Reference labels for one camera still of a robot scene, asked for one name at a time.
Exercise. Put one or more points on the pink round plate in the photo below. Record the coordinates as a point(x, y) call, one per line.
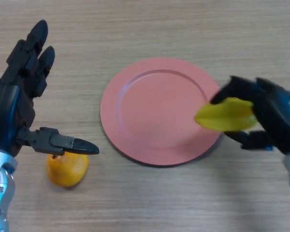
point(157, 113)

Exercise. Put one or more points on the yellow starfruit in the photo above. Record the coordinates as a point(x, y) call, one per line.
point(224, 116)

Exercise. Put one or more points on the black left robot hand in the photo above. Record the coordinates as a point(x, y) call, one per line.
point(9, 108)

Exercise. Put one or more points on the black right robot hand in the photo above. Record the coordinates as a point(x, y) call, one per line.
point(278, 116)

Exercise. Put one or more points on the orange yellow pear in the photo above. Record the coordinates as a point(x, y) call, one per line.
point(67, 172)

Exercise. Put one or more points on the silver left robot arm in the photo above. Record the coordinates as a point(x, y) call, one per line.
point(1, 191)

